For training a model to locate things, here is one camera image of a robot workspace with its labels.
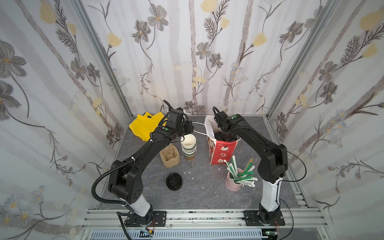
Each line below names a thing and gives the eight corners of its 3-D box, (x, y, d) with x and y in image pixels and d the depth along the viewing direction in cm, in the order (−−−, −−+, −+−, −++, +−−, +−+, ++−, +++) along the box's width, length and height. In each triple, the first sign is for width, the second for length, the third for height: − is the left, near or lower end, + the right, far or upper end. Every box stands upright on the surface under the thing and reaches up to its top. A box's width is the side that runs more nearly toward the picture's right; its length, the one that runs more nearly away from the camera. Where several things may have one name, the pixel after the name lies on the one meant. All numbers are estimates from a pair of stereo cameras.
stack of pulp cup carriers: (170, 173, 91) (168, 165, 83) (160, 161, 96) (156, 152, 88) (183, 163, 96) (182, 154, 87) (172, 152, 101) (171, 143, 93)
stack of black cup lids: (166, 190, 85) (165, 187, 80) (168, 177, 90) (167, 173, 85) (181, 190, 85) (181, 187, 80) (182, 177, 90) (181, 173, 85)
